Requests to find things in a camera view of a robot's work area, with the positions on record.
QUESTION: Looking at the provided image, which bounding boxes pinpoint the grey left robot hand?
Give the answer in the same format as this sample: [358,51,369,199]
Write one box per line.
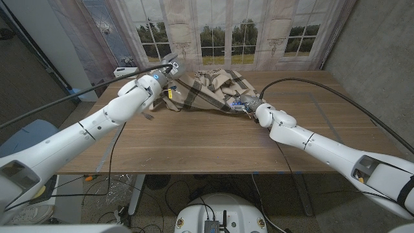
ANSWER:
[150,53,188,90]

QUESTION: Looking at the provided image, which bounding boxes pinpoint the beige plaid scarf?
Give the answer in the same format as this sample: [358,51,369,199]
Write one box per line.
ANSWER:
[150,67,259,115]

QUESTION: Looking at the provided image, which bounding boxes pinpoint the white power strip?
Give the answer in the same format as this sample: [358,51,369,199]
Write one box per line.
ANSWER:
[113,67,140,78]

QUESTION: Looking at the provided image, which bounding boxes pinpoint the printed window backdrop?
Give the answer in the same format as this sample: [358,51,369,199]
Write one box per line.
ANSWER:
[47,0,357,98]

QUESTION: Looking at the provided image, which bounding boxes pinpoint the black round floor device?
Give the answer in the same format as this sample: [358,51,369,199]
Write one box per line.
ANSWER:
[144,174,171,191]

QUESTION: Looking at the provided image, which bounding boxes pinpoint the white table leg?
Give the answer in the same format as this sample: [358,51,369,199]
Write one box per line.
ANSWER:
[128,174,146,216]

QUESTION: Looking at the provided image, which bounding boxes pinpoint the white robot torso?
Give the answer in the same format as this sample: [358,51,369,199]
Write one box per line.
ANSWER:
[174,193,268,233]

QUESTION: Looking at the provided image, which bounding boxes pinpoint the yellow and black foot pedal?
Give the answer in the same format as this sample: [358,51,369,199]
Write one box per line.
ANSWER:
[30,174,58,205]

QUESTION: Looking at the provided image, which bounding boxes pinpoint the grey table leg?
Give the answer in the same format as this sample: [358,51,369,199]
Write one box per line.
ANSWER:
[292,174,314,217]

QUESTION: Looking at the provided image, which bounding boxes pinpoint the white robot body cover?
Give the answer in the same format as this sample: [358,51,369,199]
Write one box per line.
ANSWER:
[0,223,132,233]

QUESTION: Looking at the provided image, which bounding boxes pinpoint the white sneaker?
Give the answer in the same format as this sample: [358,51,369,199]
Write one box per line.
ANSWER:
[9,204,54,226]

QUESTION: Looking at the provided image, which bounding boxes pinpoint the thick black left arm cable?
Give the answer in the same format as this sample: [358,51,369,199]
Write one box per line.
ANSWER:
[0,63,174,130]

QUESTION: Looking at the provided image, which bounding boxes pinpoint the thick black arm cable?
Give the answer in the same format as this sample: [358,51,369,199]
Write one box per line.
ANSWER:
[258,77,414,155]
[0,63,174,130]

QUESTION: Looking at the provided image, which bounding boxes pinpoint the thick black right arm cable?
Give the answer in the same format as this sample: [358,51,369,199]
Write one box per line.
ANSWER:
[258,77,414,155]

